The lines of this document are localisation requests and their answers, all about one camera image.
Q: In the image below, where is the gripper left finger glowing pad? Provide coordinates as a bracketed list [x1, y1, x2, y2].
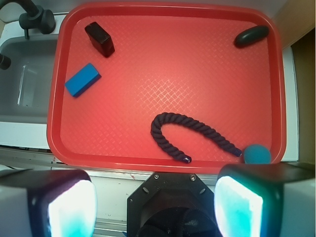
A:
[0, 169, 97, 237]

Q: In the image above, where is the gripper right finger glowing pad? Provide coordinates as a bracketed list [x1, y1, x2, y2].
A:
[214, 162, 316, 237]

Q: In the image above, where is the black box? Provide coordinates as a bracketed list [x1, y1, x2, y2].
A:
[84, 22, 115, 58]

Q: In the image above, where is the blue round ball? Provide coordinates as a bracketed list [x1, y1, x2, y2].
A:
[243, 144, 272, 164]

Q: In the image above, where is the grey sink basin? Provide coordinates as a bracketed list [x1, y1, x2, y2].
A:
[0, 35, 58, 124]

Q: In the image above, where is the blue rectangular block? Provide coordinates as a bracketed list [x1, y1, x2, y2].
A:
[65, 63, 102, 97]

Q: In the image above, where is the red plastic tray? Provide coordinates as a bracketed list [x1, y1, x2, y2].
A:
[47, 2, 286, 174]

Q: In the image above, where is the black oval stone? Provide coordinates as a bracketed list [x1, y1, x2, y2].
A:
[234, 25, 270, 48]

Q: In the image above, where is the black faucet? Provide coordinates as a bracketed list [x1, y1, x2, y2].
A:
[0, 0, 56, 40]

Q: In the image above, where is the dark purple twisted rope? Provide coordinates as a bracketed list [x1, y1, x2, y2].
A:
[151, 112, 243, 164]

